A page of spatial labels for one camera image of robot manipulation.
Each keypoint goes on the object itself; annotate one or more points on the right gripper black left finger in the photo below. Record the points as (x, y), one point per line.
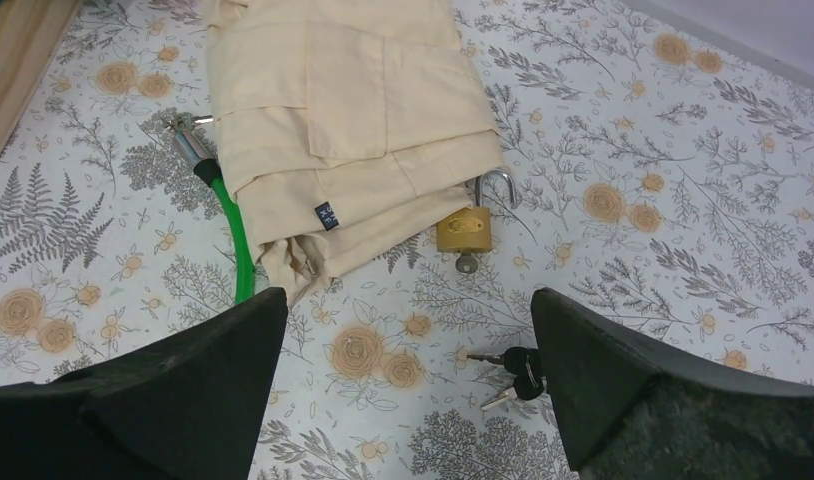
(189, 406)

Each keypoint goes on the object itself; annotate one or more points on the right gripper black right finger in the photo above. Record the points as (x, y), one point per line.
(629, 406)

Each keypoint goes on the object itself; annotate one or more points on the black-headed key bunch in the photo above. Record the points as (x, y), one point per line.
(525, 364)

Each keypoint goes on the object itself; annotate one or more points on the green cable lock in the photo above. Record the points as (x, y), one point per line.
(205, 166)

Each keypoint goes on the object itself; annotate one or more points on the key in padlock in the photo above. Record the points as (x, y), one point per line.
(466, 263)

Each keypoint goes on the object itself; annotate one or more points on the floral table mat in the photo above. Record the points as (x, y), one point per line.
(666, 184)

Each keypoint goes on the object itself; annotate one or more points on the brass padlock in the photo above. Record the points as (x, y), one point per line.
(468, 230)

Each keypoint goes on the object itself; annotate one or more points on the folded beige cloth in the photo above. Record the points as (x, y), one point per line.
(343, 128)

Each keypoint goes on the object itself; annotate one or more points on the wooden rack frame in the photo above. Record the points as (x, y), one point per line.
(30, 34)

